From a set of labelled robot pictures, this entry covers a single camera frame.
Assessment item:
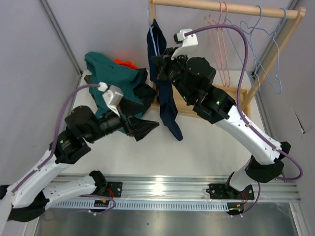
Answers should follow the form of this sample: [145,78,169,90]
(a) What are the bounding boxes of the orange mesh shorts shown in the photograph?
[114,59,138,69]

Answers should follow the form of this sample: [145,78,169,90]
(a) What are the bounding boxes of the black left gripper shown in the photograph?
[87,97,160,143]

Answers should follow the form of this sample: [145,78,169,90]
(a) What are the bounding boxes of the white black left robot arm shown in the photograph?
[0,100,159,223]

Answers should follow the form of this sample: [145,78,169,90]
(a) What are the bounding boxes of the pink hanger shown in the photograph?
[218,1,230,87]
[204,1,226,86]

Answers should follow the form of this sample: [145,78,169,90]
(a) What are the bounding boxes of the aluminium mounting rail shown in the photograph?
[49,173,302,204]

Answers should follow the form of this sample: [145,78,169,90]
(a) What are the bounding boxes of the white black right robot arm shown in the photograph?
[151,48,290,199]

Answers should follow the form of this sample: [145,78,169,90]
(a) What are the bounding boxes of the teal green shorts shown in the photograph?
[84,51,146,135]

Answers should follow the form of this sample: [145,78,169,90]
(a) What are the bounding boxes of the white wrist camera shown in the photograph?
[171,29,198,60]
[98,82,124,117]

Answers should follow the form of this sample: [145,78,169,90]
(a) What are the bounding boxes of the slotted grey cable duct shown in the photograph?
[53,199,229,212]

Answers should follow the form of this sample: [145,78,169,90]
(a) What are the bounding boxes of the black shorts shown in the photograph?
[133,68,157,116]

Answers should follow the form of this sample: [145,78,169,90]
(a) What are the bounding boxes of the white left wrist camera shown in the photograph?
[98,82,124,117]

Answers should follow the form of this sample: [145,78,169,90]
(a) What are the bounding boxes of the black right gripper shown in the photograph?
[152,47,194,104]

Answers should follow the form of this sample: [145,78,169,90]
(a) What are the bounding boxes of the navy blue shorts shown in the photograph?
[147,20,183,141]

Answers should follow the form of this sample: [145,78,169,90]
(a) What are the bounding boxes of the wooden clothes rack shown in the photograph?
[147,0,307,118]

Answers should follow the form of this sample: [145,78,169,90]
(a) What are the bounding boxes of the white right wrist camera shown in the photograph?
[171,29,198,60]

